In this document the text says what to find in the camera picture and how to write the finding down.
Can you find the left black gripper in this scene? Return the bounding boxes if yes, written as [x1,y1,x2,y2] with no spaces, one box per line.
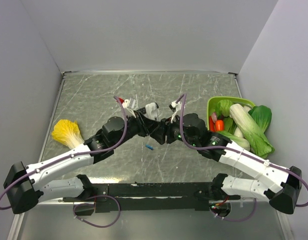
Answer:
[112,110,160,148]

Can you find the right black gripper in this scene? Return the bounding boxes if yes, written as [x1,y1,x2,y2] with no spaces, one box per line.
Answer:
[150,113,199,147]

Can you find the white remote control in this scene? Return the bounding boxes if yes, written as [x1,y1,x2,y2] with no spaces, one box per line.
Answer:
[145,102,159,121]

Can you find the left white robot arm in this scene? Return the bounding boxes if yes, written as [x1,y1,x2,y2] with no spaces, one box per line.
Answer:
[3,109,161,214]

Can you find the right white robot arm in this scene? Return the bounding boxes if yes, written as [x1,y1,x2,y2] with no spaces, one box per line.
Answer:
[149,113,302,215]

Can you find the blue battery lone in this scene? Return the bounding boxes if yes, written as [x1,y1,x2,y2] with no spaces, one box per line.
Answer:
[145,144,154,150]

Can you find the pink radish toy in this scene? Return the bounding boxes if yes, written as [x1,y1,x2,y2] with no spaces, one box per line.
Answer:
[211,112,218,123]

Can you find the orange carrot toy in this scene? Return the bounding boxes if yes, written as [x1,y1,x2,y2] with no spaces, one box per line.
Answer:
[215,120,224,132]

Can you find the green plastic basket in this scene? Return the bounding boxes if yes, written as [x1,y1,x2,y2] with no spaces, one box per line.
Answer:
[207,96,256,134]

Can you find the green cabbage toy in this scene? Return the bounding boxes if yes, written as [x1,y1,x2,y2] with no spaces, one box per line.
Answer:
[215,99,234,118]

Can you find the small bok choy toy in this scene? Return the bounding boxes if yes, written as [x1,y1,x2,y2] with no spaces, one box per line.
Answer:
[218,130,251,151]

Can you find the yellow cabbage toy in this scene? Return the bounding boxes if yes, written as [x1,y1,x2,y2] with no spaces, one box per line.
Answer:
[51,119,84,149]

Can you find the large bok choy toy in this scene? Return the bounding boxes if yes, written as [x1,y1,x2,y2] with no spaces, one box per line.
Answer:
[229,103,275,158]

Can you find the black mounting base plate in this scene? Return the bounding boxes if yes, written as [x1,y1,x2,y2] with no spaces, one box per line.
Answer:
[63,182,240,213]

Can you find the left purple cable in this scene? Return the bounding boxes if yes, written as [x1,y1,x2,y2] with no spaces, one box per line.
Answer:
[0,95,128,228]

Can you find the purple cable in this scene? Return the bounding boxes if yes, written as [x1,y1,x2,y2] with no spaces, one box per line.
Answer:
[0,95,128,228]
[176,93,308,222]

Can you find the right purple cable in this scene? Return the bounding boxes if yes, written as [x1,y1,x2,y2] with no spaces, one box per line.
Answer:
[176,93,308,222]

